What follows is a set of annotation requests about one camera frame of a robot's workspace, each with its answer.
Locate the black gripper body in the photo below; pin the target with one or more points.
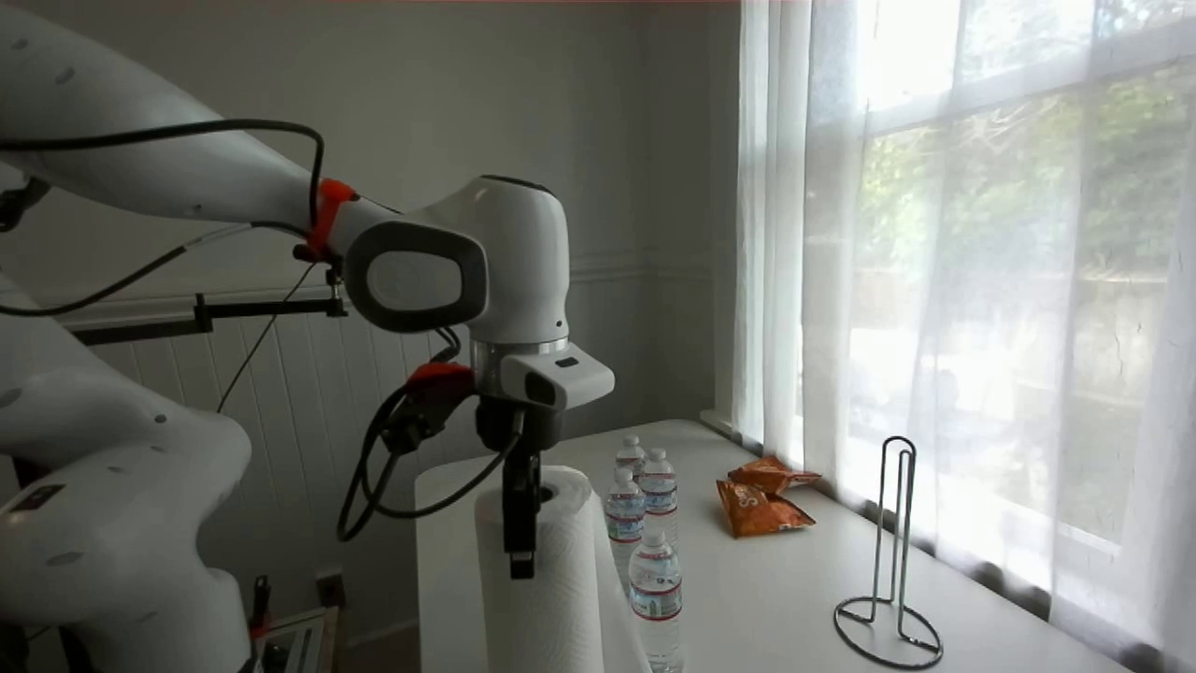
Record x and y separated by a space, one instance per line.
523 431

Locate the black camera mount rod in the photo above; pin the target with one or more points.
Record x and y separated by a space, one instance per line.
211 319

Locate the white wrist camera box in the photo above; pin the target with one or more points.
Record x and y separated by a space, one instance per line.
561 372

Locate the white paper towel roll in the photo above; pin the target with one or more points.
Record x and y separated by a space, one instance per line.
581 586

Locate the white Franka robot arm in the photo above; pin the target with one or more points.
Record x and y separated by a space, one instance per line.
508 264

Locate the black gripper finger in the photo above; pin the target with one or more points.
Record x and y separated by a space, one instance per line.
520 525

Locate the framed picture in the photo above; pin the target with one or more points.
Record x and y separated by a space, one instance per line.
303 638

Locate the orange chip bag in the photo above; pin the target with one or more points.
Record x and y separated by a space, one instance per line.
771 471
753 510

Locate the sheer white curtain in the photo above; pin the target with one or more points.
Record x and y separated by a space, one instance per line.
997 312

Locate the white window frame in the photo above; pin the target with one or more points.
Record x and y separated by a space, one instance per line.
1022 77

